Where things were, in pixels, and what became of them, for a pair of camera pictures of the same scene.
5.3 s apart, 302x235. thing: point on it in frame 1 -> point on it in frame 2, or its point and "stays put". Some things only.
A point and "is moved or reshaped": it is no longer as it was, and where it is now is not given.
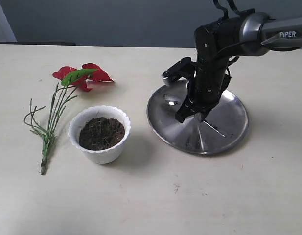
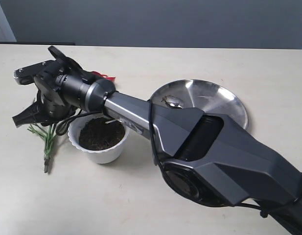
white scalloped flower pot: [100, 131] stays put
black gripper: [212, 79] -> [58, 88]
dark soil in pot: [100, 133] stays put
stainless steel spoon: [198, 117] is moved or reshaped
